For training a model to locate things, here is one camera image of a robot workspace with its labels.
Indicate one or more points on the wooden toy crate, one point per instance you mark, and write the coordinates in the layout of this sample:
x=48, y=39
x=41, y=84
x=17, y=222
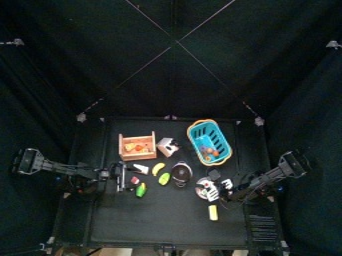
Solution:
x=137, y=155

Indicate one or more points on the yellow toy block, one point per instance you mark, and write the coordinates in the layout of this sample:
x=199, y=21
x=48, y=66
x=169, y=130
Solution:
x=212, y=212

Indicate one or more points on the grey frame corner bracket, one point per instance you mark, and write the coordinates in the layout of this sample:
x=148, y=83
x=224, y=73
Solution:
x=17, y=42
x=259, y=121
x=332, y=44
x=80, y=117

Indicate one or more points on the orange toy ball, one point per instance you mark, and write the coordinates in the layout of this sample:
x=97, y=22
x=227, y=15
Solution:
x=215, y=153

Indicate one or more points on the yellow toy fruit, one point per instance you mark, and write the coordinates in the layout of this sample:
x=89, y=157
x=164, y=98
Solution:
x=129, y=146

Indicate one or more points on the yellow toy banana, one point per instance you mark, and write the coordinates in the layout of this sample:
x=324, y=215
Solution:
x=157, y=168

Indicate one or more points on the black panel with white print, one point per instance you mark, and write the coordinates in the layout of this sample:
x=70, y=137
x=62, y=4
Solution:
x=261, y=227

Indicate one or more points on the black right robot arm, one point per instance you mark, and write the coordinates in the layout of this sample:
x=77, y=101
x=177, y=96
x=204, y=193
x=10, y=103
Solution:
x=271, y=175

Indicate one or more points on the white toy plate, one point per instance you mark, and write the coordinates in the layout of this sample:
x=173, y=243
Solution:
x=203, y=186

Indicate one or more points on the blue basket with orange rim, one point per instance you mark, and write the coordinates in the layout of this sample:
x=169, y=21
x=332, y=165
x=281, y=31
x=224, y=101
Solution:
x=197, y=135

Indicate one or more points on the brown toy food piece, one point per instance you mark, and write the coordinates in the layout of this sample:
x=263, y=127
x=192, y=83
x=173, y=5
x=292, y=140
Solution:
x=207, y=151

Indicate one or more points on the pink and white toy sushi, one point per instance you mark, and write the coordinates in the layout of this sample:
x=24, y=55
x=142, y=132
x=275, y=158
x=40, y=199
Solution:
x=134, y=180

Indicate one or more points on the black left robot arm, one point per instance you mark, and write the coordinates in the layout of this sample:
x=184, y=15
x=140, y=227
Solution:
x=66, y=167

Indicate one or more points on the red orange toy fruit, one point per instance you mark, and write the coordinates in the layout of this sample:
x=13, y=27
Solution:
x=138, y=147

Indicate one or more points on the lime green toy fruit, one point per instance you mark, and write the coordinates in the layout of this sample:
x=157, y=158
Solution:
x=164, y=179

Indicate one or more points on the green toy vegetable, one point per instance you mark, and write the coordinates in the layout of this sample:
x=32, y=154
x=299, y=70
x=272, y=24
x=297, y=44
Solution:
x=140, y=190

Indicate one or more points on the white and brown toy box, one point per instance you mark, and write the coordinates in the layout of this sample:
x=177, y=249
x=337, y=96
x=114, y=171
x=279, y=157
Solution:
x=166, y=146

